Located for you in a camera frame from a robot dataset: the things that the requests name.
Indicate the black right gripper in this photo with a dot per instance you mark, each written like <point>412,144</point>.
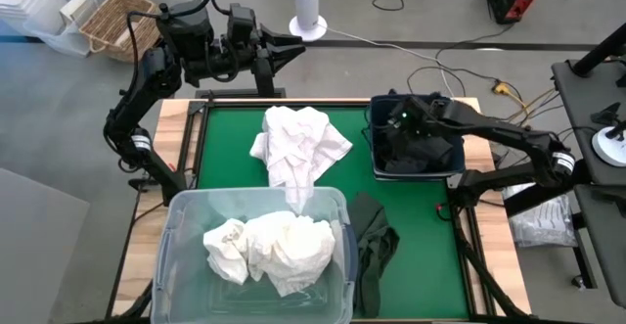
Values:
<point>425,116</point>

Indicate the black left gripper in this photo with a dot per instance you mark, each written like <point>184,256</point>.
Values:
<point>259,50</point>

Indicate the black garment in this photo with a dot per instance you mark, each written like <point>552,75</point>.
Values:
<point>420,155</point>

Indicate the large white shirt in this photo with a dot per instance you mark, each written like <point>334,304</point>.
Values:
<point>298,143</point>

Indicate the small cream white garment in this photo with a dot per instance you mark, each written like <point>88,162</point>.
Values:
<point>227,255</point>

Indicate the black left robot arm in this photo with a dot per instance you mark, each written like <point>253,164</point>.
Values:
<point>147,77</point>

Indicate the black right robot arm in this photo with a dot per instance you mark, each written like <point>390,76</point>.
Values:
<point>513,138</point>

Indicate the blue tray with dark clothes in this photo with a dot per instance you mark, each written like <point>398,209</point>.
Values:
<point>415,175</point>

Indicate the white tower fan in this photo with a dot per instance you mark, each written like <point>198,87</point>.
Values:
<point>306,1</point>

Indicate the green table mat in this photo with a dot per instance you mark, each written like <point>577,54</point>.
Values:
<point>420,245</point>

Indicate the black side table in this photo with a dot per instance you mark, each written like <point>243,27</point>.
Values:
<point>582,99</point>

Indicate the plastic bag with white contents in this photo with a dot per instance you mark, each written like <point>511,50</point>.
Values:
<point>543,221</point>

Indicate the wicker basket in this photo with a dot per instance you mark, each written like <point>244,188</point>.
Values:
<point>115,20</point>

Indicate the black pole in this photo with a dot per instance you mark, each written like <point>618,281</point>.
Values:
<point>599,52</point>

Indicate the clear plastic storage bin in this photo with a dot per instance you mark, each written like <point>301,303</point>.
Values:
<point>186,285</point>

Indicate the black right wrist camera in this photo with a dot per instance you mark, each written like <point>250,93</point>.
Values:
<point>404,115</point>

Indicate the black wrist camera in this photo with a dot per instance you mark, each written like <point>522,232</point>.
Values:
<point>240,23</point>
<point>404,115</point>

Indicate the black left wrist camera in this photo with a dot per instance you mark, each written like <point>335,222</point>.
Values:
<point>240,23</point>

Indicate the black metal rig frame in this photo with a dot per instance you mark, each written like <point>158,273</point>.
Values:
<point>188,133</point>

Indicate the small black bracket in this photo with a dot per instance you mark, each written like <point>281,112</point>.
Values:
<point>605,114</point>

